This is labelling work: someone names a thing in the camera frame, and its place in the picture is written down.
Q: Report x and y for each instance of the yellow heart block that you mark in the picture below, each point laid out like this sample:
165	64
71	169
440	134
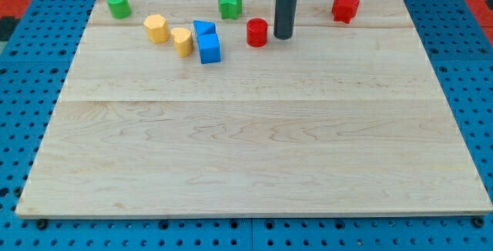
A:
183	41

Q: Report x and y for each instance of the red cylinder block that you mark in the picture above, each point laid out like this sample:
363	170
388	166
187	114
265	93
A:
256	32

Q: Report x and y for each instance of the blue cube block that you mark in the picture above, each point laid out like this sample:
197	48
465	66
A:
209	47

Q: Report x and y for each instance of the green cylinder block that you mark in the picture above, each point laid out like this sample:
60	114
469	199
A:
119	8

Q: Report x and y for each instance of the yellow hexagon block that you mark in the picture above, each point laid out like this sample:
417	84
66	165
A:
157	29

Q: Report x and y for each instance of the blue triangle block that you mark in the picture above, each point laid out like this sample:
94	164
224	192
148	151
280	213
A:
204	28

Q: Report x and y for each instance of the light wooden board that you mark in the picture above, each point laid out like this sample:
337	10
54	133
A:
341	120

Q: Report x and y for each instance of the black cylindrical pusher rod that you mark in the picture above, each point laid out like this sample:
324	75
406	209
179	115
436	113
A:
284	15

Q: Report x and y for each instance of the green star block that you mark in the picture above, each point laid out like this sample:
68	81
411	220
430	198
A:
230	9

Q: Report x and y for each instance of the red star block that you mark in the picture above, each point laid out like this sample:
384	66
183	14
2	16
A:
344	10

